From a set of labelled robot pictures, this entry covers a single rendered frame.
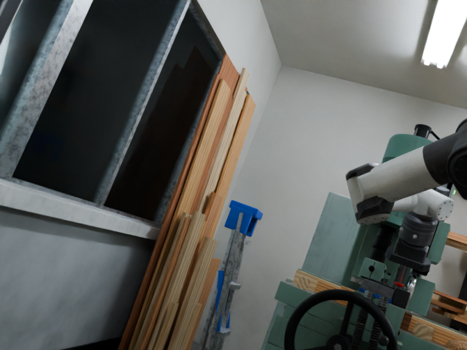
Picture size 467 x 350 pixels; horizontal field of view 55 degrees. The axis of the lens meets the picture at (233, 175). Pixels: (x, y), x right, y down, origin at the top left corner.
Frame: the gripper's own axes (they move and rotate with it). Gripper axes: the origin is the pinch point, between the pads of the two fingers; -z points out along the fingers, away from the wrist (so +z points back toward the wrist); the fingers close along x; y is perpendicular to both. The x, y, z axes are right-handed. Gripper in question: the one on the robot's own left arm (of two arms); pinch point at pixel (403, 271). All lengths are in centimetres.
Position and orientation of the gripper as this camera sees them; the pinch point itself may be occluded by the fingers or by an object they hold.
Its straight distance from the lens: 143.0
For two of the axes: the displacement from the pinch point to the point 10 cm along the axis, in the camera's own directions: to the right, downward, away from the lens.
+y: 4.7, -2.4, 8.5
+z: 1.5, -9.3, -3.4
